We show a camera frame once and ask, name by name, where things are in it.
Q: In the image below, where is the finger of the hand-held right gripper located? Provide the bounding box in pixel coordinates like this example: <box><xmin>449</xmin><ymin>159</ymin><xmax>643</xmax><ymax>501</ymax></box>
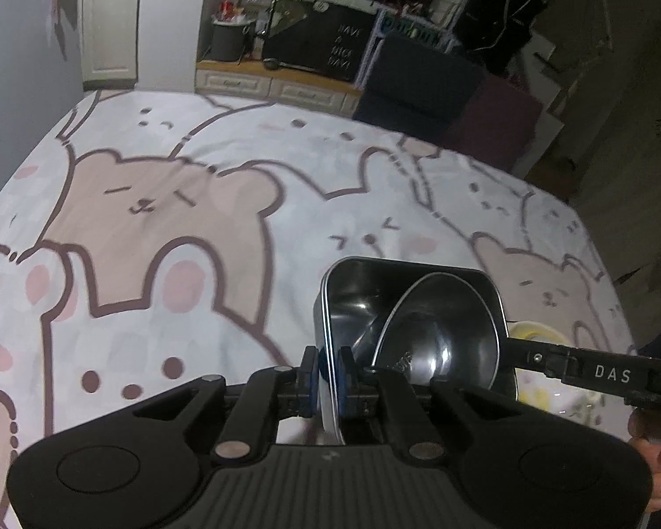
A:
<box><xmin>504</xmin><ymin>338</ymin><xmax>571</xmax><ymax>382</ymax></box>

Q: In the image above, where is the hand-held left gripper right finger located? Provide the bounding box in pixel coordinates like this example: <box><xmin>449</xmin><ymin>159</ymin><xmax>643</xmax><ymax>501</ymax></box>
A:
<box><xmin>337</xmin><ymin>345</ymin><xmax>535</xmax><ymax>461</ymax></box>

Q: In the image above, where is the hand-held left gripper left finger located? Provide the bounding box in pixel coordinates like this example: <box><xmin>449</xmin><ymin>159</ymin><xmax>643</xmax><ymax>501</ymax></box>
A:
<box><xmin>129</xmin><ymin>346</ymin><xmax>325</xmax><ymax>461</ymax></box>

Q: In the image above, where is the large square steel container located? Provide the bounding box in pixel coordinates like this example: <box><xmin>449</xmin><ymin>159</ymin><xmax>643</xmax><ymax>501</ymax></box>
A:
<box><xmin>311</xmin><ymin>256</ymin><xmax>509</xmax><ymax>444</ymax></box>

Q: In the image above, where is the small steel cup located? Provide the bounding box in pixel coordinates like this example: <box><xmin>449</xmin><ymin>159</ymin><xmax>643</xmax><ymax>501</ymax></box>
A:
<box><xmin>371</xmin><ymin>272</ymin><xmax>501</xmax><ymax>398</ymax></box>

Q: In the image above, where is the white floral ceramic bowl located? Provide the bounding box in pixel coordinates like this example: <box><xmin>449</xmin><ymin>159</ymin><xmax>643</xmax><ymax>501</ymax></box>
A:
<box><xmin>508</xmin><ymin>320</ymin><xmax>604</xmax><ymax>428</ymax></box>

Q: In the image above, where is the cartoon animal printed tablecloth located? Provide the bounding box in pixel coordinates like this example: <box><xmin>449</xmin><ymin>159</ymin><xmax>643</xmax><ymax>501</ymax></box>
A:
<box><xmin>0</xmin><ymin>89</ymin><xmax>639</xmax><ymax>529</ymax></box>

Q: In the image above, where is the white board panel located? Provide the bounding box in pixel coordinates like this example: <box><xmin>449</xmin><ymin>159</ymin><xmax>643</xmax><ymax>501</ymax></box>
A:
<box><xmin>520</xmin><ymin>30</ymin><xmax>567</xmax><ymax>180</ymax></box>

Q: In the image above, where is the maroon stool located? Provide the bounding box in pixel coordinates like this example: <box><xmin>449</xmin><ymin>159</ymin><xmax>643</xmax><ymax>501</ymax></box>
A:
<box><xmin>441</xmin><ymin>74</ymin><xmax>543</xmax><ymax>173</ymax></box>

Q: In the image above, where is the navy blue stool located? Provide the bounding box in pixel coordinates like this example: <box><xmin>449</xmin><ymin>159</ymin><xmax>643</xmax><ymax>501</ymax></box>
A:
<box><xmin>353</xmin><ymin>30</ymin><xmax>488</xmax><ymax>141</ymax></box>

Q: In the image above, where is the wood-topped white drawer unit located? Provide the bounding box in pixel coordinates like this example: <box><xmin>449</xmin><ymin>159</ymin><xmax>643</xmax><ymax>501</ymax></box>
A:
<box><xmin>194</xmin><ymin>60</ymin><xmax>364</xmax><ymax>118</ymax></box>

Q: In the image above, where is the black lettered board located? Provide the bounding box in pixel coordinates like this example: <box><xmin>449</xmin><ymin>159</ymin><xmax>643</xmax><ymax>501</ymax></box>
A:
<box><xmin>261</xmin><ymin>0</ymin><xmax>376</xmax><ymax>86</ymax></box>

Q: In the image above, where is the black hanging clothing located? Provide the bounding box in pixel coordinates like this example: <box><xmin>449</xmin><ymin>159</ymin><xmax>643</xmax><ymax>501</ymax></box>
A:
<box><xmin>452</xmin><ymin>0</ymin><xmax>549</xmax><ymax>75</ymax></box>

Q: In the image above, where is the grey trash bin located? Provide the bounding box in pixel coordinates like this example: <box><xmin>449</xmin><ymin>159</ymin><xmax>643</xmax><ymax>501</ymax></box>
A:
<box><xmin>210</xmin><ymin>18</ymin><xmax>254</xmax><ymax>63</ymax></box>

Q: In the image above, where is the white cabinet door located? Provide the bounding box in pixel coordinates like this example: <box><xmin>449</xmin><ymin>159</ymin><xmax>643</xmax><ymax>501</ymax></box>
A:
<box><xmin>80</xmin><ymin>0</ymin><xmax>142</xmax><ymax>90</ymax></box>

